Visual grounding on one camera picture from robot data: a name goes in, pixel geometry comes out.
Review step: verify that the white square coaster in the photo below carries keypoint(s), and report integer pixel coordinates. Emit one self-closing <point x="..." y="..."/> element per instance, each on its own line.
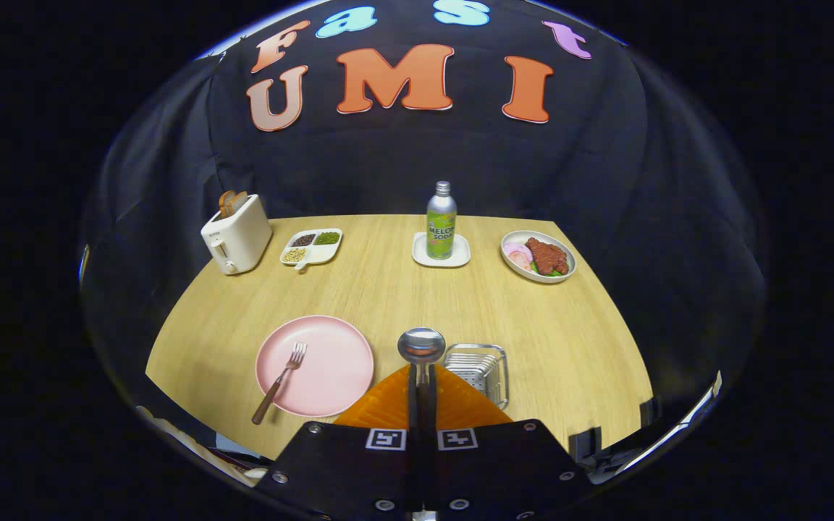
<point x="419" y="257"/>

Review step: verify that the green soda bottle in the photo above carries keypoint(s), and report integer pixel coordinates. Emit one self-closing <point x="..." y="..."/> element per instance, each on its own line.
<point x="441" y="224"/>

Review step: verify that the brown toast slice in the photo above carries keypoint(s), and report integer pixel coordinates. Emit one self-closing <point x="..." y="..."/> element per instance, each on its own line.
<point x="225" y="204"/>
<point x="240" y="200"/>

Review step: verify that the white round food plate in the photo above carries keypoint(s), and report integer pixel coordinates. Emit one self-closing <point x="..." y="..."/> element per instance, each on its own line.
<point x="565" y="250"/>

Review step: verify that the heap of green beans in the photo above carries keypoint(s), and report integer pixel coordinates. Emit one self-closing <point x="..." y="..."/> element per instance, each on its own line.
<point x="327" y="237"/>

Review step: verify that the heap of dark beans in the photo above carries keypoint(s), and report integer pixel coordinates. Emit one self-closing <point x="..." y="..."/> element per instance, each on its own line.
<point x="303" y="239"/>

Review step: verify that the cream white toaster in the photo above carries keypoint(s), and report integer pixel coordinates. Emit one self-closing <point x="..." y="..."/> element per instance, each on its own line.
<point x="243" y="235"/>

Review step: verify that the red meat piece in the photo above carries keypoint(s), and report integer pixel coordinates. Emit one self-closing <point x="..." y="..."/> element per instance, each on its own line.
<point x="547" y="257"/>

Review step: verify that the pink ham slices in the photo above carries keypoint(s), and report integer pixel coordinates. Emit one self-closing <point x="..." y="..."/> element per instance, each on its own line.
<point x="515" y="253"/>

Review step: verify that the white divided snack dish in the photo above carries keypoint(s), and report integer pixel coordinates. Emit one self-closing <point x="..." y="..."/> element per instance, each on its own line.
<point x="324" y="252"/>

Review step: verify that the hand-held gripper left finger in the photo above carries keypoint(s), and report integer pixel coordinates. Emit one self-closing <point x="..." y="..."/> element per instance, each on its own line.
<point x="344" y="470"/>

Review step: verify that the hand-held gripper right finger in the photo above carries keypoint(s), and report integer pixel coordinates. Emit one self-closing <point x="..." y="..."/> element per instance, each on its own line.
<point x="504" y="470"/>

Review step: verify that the black backdrop cloth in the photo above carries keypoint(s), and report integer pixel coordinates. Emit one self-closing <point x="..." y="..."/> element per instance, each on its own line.
<point x="388" y="166"/>

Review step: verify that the heap of yellow soybeans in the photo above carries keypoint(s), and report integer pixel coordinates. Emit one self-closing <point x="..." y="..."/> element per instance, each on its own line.
<point x="295" y="255"/>

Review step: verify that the pink round plate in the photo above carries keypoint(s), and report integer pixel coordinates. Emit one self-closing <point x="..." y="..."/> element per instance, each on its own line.
<point x="330" y="362"/>

